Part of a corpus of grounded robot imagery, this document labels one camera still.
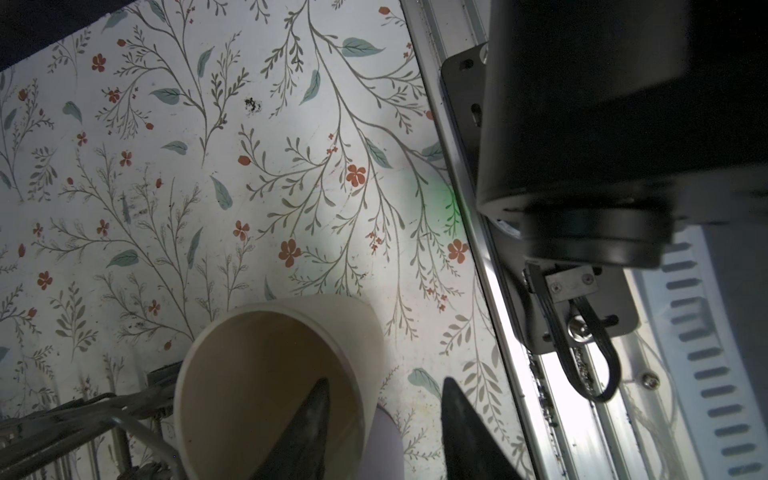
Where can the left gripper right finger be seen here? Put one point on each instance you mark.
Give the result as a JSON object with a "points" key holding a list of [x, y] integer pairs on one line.
{"points": [[470, 450]]}

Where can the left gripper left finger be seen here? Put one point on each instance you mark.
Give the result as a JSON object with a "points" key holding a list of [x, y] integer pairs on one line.
{"points": [[299, 452]]}

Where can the white ceramic mug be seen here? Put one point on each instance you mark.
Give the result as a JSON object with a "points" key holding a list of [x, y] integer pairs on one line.
{"points": [[247, 373]]}

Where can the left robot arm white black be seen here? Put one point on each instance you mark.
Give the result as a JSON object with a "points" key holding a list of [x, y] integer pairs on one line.
{"points": [[609, 167]]}

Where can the small lilac plastic cup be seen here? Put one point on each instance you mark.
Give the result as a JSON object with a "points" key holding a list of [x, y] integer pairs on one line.
{"points": [[383, 458]]}

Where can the white vented front panel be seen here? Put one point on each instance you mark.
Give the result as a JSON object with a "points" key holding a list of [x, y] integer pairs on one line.
{"points": [[691, 328]]}

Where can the floral table mat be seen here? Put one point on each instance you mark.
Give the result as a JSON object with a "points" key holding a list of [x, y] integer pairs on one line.
{"points": [[176, 160]]}

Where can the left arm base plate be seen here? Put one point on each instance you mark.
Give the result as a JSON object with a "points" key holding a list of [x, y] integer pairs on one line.
{"points": [[515, 246]]}

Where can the grey wire dish rack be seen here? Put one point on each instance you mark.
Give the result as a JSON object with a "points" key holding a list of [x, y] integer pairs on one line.
{"points": [[47, 438]]}

